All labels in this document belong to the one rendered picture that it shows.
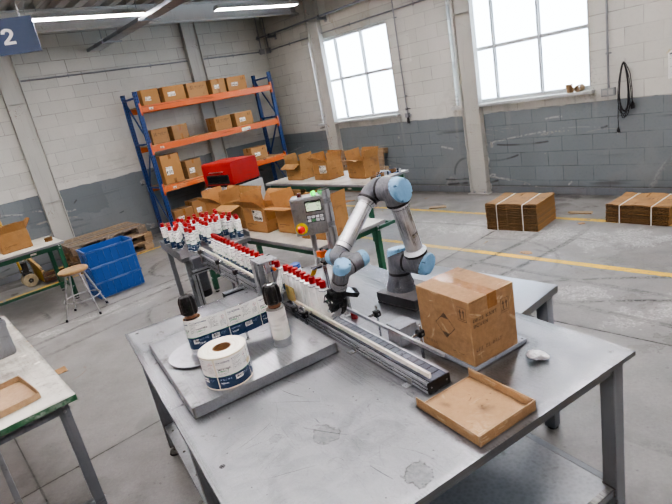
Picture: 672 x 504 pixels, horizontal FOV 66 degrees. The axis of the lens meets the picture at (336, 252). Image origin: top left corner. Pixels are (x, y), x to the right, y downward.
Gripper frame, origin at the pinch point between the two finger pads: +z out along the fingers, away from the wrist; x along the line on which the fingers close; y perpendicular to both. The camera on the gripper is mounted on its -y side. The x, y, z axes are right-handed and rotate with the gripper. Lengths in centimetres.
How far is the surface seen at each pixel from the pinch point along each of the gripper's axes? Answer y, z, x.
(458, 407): 3, -32, 76
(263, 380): 47.4, -0.1, 15.4
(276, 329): 30.7, -1.5, -4.9
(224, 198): -64, 154, -295
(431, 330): -17.0, -22.8, 40.7
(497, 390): -13, -33, 78
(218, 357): 62, -13, 5
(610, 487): -56, 14, 120
